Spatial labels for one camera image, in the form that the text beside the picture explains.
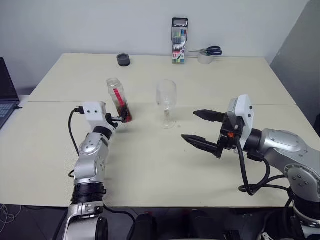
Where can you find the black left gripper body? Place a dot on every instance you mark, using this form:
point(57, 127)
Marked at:
point(110, 118)

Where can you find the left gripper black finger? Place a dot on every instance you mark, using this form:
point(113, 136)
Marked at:
point(117, 119)

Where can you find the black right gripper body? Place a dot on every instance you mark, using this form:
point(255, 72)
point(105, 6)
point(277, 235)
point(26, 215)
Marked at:
point(231, 136)

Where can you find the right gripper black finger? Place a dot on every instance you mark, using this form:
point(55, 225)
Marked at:
point(211, 116)
point(202, 143)

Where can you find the plastic bottle with red contents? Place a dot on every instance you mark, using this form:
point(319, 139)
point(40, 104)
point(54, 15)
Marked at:
point(121, 102)

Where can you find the clear wine glass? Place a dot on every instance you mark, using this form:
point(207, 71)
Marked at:
point(166, 95)

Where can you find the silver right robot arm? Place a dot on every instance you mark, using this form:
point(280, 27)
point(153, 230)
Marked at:
point(282, 150)

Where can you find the clear tape roll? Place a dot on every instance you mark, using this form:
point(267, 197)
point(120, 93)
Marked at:
point(205, 59)

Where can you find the black round puck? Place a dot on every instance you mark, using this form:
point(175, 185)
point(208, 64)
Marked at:
point(123, 60)

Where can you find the marker pen set case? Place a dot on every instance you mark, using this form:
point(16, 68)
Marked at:
point(179, 50)

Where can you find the small black laptop plug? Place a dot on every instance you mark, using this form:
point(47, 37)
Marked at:
point(18, 107)

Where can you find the dark grey laptop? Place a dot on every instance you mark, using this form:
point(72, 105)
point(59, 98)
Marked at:
point(6, 100)

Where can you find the grey partition panel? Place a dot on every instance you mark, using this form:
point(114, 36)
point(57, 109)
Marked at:
point(300, 50)

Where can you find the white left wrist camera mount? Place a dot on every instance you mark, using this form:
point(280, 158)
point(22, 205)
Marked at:
point(95, 112)

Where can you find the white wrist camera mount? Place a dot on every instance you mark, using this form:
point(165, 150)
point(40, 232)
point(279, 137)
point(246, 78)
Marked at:
point(95, 112)
point(245, 112)

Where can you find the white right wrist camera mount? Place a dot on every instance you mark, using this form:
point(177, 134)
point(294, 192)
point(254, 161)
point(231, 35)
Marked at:
point(245, 112)

